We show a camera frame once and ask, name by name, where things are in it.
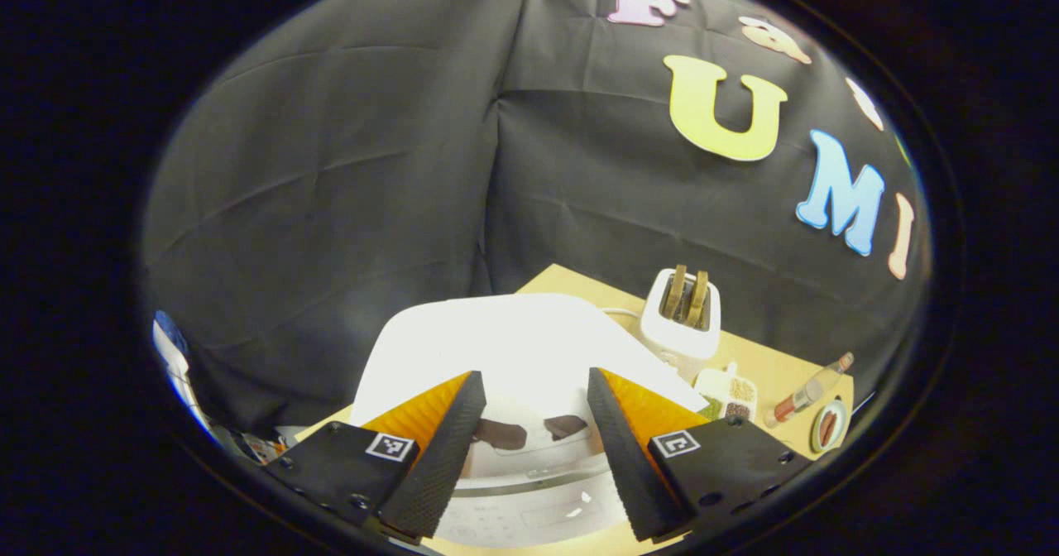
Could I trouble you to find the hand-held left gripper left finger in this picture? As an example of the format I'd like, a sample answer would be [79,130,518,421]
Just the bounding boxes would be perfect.
[265,370,487,540]

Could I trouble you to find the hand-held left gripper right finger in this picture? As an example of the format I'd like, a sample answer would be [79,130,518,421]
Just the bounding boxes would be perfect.
[587,367,812,543]

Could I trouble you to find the white rice cooker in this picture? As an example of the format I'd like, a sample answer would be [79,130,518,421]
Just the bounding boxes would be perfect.
[349,293,711,550]

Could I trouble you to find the white divided grain tray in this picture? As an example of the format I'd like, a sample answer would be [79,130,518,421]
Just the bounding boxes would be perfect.
[693,362,758,423]

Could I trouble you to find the white toaster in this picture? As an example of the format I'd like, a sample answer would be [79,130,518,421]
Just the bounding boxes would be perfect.
[641,268,722,367]

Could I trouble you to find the brown bread slice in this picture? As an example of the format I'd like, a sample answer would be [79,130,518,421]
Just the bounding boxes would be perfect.
[659,264,688,321]
[685,271,711,329]

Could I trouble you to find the clear plastic bottle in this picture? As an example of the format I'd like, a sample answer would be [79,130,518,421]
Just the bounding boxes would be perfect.
[764,352,855,429]

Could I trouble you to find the green plate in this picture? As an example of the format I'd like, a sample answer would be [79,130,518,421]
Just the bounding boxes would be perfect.
[811,399,849,454]

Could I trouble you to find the blue white object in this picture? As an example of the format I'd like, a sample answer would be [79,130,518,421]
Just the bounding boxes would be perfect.
[153,310,216,437]

